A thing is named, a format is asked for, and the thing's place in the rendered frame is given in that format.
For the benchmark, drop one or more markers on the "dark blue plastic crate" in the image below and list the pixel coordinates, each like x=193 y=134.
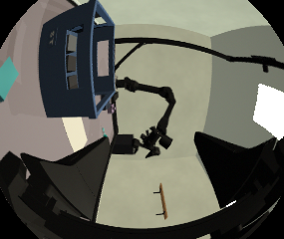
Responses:
x=58 y=101

